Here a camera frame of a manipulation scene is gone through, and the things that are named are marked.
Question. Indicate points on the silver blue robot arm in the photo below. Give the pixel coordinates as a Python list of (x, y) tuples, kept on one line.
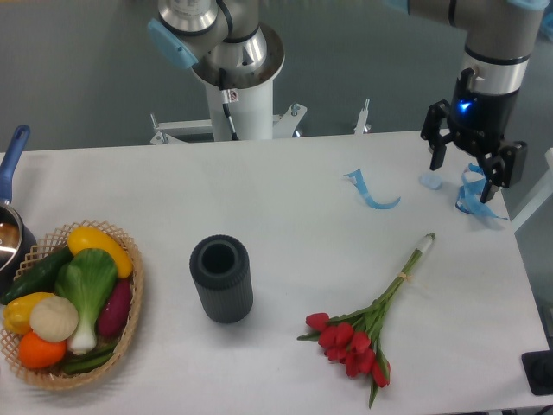
[(227, 46)]

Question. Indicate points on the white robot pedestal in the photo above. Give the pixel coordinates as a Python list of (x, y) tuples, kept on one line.
[(235, 114)]

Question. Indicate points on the red tulip bouquet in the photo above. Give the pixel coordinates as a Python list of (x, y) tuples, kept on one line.
[(354, 339)]

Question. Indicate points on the purple sweet potato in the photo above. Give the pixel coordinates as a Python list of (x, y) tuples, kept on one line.
[(114, 315)]

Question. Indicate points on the green bok choy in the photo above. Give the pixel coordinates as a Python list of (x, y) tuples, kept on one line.
[(87, 282)]

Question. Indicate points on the blue handled saucepan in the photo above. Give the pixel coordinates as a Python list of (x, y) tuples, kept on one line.
[(16, 238)]

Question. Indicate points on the dark green cucumber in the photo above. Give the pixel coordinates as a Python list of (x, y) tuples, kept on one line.
[(40, 277)]

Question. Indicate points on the cream white garlic bulb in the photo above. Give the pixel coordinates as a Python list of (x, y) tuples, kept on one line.
[(54, 319)]

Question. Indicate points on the yellow bell pepper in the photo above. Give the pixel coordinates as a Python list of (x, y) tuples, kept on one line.
[(16, 314)]

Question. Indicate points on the black device at edge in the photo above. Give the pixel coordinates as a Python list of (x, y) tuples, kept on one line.
[(538, 371)]

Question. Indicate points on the tangled blue ribbon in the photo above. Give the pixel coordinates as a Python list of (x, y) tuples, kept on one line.
[(468, 198)]

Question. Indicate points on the white frame at right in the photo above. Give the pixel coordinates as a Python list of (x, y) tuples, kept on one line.
[(535, 197)]

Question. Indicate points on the curled blue ribbon strip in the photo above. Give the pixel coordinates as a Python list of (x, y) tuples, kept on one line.
[(357, 179)]

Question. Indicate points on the light blue round cap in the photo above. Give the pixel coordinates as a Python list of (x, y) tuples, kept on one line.
[(431, 181)]

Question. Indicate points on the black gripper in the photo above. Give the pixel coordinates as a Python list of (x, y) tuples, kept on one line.
[(477, 122)]

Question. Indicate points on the dark grey ribbed vase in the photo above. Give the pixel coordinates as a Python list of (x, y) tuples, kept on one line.
[(220, 269)]

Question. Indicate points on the orange fruit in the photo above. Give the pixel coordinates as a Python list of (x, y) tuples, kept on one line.
[(36, 353)]

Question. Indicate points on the woven wicker basket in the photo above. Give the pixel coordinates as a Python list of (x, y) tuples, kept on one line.
[(55, 378)]

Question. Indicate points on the green bean pods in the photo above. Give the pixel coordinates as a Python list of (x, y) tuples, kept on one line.
[(90, 361)]

